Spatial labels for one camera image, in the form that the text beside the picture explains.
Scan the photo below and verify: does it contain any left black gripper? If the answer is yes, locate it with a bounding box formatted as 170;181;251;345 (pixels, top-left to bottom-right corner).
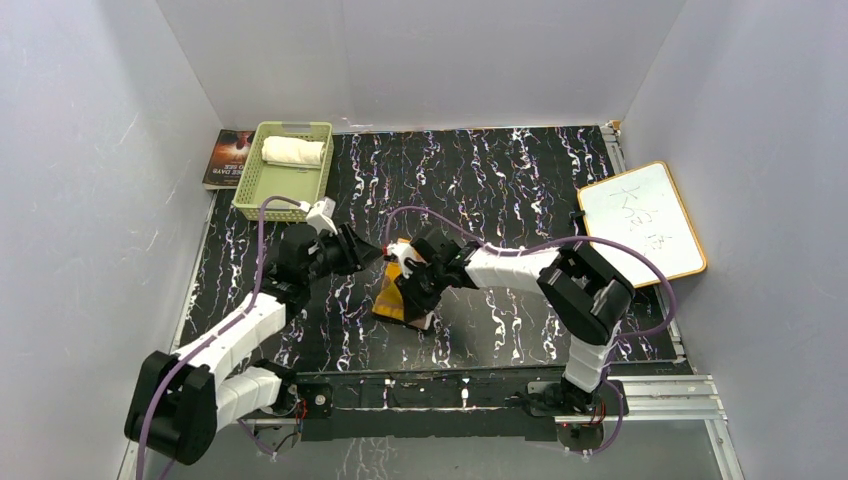
304;224;383;286

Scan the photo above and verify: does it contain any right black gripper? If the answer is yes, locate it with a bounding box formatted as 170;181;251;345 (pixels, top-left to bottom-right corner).
394;262;449;322

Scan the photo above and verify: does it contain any brown and yellow cloth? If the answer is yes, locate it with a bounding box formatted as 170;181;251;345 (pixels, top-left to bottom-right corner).
372;255;431;331

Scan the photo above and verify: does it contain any light green plastic basket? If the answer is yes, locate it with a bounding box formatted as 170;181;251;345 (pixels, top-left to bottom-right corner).
232;121;334;222

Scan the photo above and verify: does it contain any white terry towel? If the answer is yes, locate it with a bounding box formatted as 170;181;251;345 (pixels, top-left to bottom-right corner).
261;136;326;169

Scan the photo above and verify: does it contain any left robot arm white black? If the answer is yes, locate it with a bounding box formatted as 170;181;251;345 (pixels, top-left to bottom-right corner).
124;223;383;465

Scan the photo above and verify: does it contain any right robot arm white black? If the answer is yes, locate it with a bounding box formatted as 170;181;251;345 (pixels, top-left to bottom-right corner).
385;229;635;414

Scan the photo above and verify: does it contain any dark cover paperback book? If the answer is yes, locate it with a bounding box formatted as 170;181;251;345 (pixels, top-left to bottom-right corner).
202;129;255;190

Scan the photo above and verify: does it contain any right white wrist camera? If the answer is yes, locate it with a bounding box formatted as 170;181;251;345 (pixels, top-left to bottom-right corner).
385;239;423;277

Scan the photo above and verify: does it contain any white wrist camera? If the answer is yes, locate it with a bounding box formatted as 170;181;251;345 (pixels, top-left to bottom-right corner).
385;239;423;277
305;197;338;235

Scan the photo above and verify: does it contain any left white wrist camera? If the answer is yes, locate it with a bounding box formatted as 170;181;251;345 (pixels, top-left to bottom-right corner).
305;197;338;235

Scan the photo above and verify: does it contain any whiteboard with wooden frame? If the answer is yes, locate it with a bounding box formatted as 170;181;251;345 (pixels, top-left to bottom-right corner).
577;161;708;280

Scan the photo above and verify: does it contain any aluminium frame rail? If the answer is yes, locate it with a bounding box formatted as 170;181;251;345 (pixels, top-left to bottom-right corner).
151;367;742;479

